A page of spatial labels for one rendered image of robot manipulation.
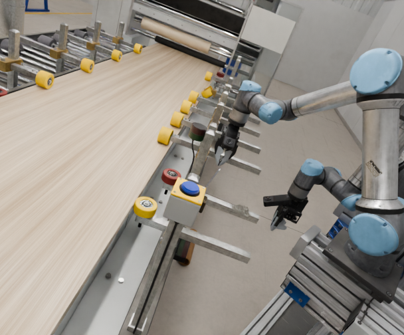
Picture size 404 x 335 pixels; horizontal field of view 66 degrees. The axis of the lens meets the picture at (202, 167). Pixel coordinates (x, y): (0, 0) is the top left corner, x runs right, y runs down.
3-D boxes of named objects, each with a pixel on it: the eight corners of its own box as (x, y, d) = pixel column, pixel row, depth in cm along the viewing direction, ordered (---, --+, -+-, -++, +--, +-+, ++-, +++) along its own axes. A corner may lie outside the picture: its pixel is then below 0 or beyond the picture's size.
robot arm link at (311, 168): (330, 169, 118) (314, 167, 114) (315, 191, 124) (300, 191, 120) (317, 157, 124) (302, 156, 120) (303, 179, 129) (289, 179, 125)
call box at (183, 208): (196, 212, 75) (206, 187, 71) (190, 230, 69) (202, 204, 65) (169, 202, 75) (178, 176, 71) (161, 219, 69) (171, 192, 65)
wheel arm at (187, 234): (246, 259, 116) (251, 251, 114) (246, 266, 113) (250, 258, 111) (137, 217, 115) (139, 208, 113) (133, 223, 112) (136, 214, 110)
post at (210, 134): (179, 223, 140) (216, 130, 117) (177, 228, 137) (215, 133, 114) (172, 221, 140) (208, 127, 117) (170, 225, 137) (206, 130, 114)
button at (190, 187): (199, 190, 70) (201, 184, 69) (195, 200, 67) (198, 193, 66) (182, 184, 70) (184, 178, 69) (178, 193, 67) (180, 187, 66)
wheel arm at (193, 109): (258, 135, 198) (260, 131, 196) (258, 137, 195) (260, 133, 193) (185, 107, 197) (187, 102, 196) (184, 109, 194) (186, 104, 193)
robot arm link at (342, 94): (425, 54, 90) (284, 99, 127) (412, 48, 83) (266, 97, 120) (430, 94, 89) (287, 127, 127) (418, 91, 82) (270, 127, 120)
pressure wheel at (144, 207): (143, 217, 119) (151, 193, 114) (153, 230, 115) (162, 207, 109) (124, 221, 114) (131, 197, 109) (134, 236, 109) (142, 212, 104)
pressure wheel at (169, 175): (175, 192, 140) (183, 171, 135) (171, 202, 133) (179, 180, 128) (159, 185, 140) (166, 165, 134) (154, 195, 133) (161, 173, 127)
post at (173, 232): (145, 322, 95) (191, 211, 73) (140, 337, 91) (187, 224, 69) (131, 316, 95) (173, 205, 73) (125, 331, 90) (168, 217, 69)
